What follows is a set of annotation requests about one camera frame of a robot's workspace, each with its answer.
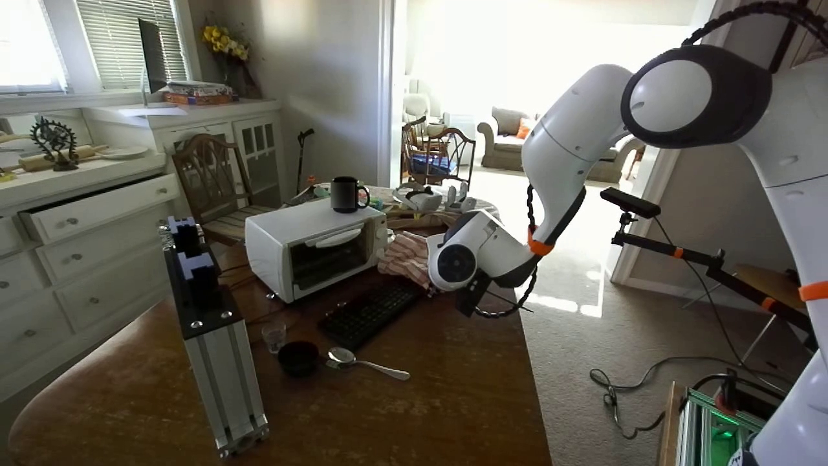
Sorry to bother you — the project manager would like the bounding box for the black mug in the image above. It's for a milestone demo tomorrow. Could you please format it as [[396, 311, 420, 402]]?
[[331, 173, 372, 215]]

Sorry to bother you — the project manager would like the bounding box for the side table with green device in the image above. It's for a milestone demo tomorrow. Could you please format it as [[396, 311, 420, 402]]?
[[658, 377, 778, 466]]

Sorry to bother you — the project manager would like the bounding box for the black stereo camera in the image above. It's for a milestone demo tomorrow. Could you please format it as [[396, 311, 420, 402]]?
[[599, 184, 662, 219]]

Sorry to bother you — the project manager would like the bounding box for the clear drinking glass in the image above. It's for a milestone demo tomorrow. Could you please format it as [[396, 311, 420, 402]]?
[[260, 318, 292, 358]]

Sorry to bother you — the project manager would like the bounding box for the dark metal ornament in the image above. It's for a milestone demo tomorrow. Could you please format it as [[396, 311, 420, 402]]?
[[31, 113, 80, 171]]

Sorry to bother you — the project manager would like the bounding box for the grey sofa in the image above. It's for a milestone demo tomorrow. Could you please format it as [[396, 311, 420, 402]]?
[[476, 105, 538, 171]]

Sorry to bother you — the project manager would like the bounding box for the small black cup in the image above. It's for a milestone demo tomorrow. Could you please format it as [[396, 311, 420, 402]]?
[[276, 338, 320, 377]]

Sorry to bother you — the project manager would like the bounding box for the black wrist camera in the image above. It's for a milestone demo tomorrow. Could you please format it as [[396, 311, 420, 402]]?
[[452, 275, 495, 318]]

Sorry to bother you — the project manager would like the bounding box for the white dresser cabinet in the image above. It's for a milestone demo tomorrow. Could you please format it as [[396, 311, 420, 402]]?
[[0, 99, 287, 409]]

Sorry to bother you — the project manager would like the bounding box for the black computer keyboard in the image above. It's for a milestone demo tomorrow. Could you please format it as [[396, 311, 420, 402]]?
[[317, 276, 428, 353]]

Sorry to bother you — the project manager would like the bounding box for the colourful flat box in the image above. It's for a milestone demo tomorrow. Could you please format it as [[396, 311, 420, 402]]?
[[157, 81, 239, 109]]

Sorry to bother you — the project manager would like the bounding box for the floor cable bundle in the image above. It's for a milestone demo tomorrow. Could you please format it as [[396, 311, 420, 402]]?
[[587, 355, 745, 437]]

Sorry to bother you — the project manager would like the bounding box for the red white plaid towel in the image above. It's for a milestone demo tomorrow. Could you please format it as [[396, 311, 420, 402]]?
[[376, 231, 434, 293]]

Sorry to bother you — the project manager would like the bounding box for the metal spoon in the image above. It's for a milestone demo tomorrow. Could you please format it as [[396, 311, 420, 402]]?
[[324, 343, 414, 384]]

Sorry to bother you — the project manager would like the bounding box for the white toaster oven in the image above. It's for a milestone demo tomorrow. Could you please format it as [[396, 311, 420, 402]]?
[[243, 196, 392, 306]]

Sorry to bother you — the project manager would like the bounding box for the wooden chair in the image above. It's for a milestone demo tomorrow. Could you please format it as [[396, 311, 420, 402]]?
[[169, 131, 261, 244]]

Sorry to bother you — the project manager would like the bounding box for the black camera stand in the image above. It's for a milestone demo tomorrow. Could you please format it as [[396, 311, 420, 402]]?
[[608, 215, 817, 334]]

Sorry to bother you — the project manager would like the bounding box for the dark wooden armchair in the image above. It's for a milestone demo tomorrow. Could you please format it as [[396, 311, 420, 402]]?
[[398, 113, 478, 188]]

